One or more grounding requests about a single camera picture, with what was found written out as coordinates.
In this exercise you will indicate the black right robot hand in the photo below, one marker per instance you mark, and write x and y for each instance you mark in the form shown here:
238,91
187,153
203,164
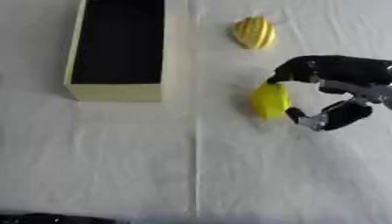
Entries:
337,70

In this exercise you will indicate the yellow ribbed toy fruit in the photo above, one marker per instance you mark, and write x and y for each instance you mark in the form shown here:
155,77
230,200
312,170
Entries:
254,32

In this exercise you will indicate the yellow faceted toy fruit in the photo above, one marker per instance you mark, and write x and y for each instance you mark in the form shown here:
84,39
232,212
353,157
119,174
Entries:
270,100

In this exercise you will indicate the cream box with black inside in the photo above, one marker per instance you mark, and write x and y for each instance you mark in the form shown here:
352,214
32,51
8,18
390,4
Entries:
118,52

